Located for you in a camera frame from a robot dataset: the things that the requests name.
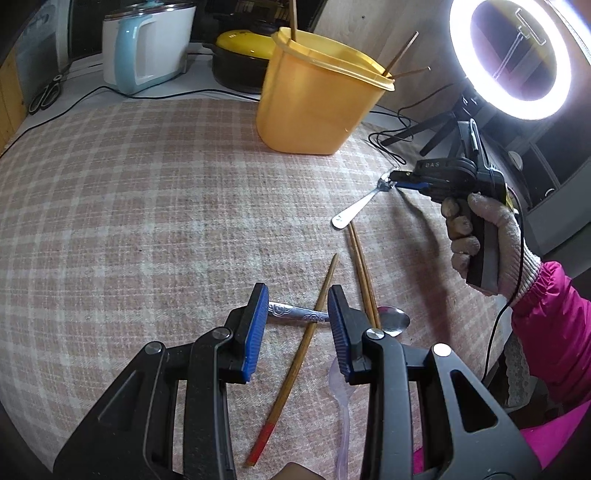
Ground grey cutting board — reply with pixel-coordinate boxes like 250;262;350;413
18;9;70;79

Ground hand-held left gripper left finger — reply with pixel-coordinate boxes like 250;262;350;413
53;282;271;480

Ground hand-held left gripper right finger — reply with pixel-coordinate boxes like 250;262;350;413
327;284;541;480

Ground black pot with yellow lid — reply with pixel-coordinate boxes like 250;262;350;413
203;21;280;95

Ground white ring light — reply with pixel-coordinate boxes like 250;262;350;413
449;0;579;121

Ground person's left hand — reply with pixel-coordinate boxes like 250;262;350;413
277;464;324;480

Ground clear plastic spoon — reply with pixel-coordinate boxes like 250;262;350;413
327;357;356;469

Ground black ring light cable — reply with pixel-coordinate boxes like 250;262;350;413
368;83;455;167

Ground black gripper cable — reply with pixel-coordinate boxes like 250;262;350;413
481;189;527;384

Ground white lace cloth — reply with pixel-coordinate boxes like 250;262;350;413
503;332;555;409

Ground person's right forearm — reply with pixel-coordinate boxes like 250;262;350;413
510;261;591;407

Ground metal spoon with patterned handle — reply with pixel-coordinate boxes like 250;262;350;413
268;301;411;337

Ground black kettle power cable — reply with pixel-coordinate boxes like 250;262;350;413
18;83;264;134

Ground person's pink jacket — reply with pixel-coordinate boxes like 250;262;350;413
413;406;591;480

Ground pale wooden board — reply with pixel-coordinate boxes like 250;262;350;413
318;0;467;121

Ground metal fork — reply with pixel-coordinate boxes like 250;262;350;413
331;172;398;230

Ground black scissors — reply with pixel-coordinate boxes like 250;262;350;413
28;74;63;115

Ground white and blue electric kettle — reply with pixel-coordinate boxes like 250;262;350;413
102;0;197;93

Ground yellow plastic bin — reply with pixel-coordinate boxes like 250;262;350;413
255;27;397;156

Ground brown wooden plank board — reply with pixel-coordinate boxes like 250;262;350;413
0;46;26;148

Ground metal phone holder clamp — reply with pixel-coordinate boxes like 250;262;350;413
496;9;548;79

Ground person's right hand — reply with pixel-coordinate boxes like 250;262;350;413
441;191;542;308

